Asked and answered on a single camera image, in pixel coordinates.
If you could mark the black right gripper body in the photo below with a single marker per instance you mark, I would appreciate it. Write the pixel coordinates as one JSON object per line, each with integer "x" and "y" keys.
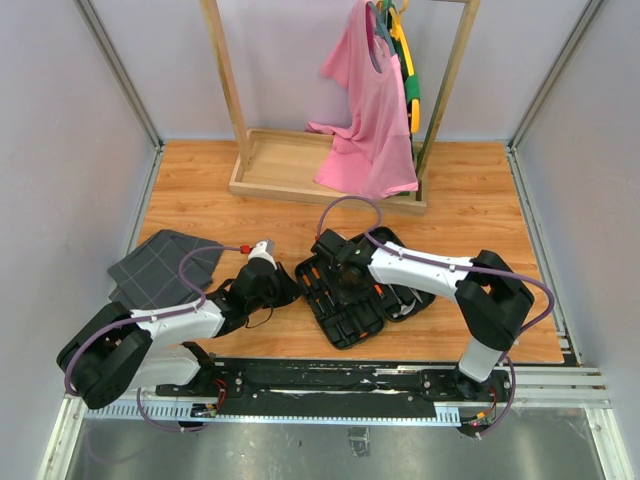
{"x": 348, "y": 293}

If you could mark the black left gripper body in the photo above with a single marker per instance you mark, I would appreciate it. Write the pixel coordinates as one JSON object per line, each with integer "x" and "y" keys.
{"x": 261, "y": 302}

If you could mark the small orange black screwdriver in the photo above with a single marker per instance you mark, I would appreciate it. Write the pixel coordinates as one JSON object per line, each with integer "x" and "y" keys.
{"x": 323, "y": 285}

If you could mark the silver orange utility knife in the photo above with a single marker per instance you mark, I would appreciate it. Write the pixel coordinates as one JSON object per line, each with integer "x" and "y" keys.
{"x": 379, "y": 291}

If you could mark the black plastic tool case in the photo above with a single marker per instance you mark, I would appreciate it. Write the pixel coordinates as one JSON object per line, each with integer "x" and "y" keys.
{"x": 343, "y": 323}

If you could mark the claw hammer black grip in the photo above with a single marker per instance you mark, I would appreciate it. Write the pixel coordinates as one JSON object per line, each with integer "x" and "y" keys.
{"x": 406, "y": 309}

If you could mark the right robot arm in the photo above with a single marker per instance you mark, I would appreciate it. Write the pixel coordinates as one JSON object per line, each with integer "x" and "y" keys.
{"x": 492, "y": 299}

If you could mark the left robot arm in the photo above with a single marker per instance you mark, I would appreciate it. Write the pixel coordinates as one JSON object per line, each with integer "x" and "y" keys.
{"x": 120, "y": 350}

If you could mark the dark grey folded cloth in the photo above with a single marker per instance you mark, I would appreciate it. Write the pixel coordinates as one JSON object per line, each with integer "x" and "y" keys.
{"x": 153, "y": 275}

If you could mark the pink t-shirt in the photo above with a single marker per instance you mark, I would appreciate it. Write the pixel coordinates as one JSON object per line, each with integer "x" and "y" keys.
{"x": 372, "y": 157}

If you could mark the wooden clothes rack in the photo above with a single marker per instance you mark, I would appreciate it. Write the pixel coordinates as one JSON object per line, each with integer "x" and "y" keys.
{"x": 279, "y": 164}

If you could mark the green yellow hangers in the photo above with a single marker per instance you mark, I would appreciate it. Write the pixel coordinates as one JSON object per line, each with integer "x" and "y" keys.
{"x": 392, "y": 20}

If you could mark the grey cable duct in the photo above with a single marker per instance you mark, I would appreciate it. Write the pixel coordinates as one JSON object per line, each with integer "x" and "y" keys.
{"x": 291, "y": 411}

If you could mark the left aluminium frame post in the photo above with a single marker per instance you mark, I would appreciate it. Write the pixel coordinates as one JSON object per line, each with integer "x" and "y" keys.
{"x": 101, "y": 37}

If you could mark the aluminium frame post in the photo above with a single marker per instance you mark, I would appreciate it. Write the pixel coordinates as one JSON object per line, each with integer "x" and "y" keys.
{"x": 576, "y": 36}
{"x": 101, "y": 37}

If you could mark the right aluminium frame post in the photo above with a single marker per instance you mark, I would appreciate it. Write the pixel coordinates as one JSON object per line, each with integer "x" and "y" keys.
{"x": 576, "y": 36}

